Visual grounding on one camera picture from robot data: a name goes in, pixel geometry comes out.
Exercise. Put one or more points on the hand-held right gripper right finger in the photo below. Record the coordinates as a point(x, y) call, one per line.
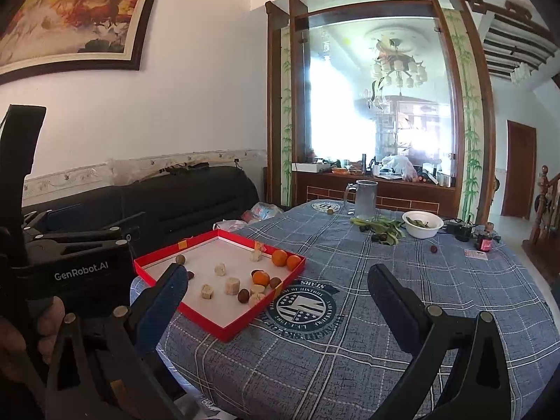
point(389, 302)

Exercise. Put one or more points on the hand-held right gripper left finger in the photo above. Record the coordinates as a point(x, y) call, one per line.
point(168, 302)

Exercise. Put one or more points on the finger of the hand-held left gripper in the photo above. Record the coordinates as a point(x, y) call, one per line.
point(109, 236)
point(100, 226)

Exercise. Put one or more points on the red cardboard box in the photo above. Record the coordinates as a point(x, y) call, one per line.
point(218, 310)

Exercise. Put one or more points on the orange tangerine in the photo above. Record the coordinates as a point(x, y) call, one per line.
point(279, 257)
point(294, 262)
point(261, 279)

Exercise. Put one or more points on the person's left hand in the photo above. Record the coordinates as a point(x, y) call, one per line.
point(50, 319)

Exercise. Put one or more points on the green vegetable leaves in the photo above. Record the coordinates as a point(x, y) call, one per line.
point(389, 229)

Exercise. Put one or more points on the white bowl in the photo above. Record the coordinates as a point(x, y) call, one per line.
point(420, 232)

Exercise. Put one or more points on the black sofa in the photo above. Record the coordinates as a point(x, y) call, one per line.
point(197, 201)

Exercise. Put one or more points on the white plastic bag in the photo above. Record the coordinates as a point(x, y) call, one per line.
point(229, 225)

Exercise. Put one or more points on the red card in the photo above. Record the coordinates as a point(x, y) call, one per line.
point(477, 253)

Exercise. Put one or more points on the black device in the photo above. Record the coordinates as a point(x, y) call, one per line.
point(457, 228)

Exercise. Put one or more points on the blue plaid tablecloth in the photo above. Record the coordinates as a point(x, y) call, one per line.
point(306, 358)

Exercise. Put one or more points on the clear glass pitcher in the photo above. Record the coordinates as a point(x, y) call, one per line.
point(366, 201)

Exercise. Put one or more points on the dark jar with red label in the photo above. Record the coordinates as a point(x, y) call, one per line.
point(483, 239)

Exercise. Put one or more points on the clear plastic bag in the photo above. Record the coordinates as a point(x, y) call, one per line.
point(262, 211)

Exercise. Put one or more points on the white flat box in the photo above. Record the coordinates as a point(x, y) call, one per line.
point(310, 167)

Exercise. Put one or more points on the wooden door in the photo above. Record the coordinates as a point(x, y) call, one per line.
point(518, 170)

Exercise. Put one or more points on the wooden stair railing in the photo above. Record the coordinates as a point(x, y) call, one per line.
point(544, 201)

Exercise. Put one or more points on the framed horse painting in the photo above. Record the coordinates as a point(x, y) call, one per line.
point(78, 17)

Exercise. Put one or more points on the wooden glass partition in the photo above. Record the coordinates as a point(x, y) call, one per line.
point(302, 96)

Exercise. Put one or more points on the chandelier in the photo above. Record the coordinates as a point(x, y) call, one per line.
point(398, 68)

